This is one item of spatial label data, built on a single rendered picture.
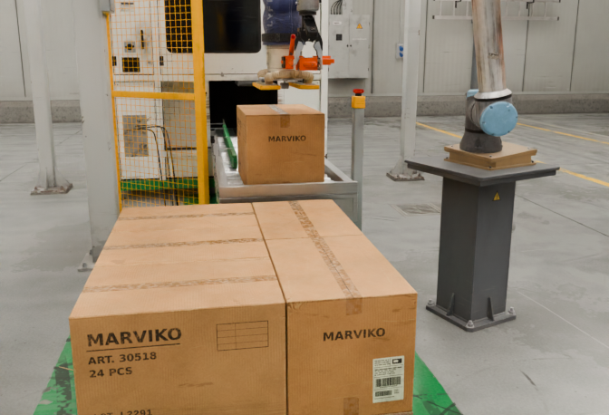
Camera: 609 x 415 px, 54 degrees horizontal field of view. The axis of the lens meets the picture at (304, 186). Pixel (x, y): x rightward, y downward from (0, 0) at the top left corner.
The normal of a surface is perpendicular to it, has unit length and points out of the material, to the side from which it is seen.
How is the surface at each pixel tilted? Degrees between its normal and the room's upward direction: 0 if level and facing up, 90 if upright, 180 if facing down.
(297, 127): 90
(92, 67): 88
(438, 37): 90
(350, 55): 90
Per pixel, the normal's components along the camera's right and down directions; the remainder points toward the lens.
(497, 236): 0.49, 0.19
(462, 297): -0.87, 0.11
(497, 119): 0.00, 0.37
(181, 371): 0.17, 0.22
